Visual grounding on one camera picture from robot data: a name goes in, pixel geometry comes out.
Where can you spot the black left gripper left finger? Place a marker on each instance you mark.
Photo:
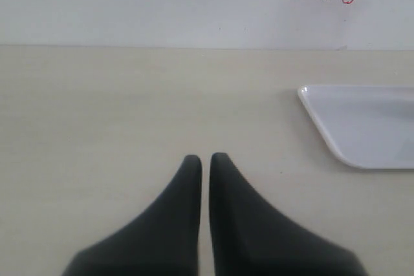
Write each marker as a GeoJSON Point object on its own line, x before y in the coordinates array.
{"type": "Point", "coordinates": [162, 240]}

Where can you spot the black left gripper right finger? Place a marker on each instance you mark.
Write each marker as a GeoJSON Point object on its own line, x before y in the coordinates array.
{"type": "Point", "coordinates": [251, 237]}

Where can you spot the white rectangular plastic tray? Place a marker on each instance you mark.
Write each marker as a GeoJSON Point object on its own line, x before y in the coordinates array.
{"type": "Point", "coordinates": [363, 126]}

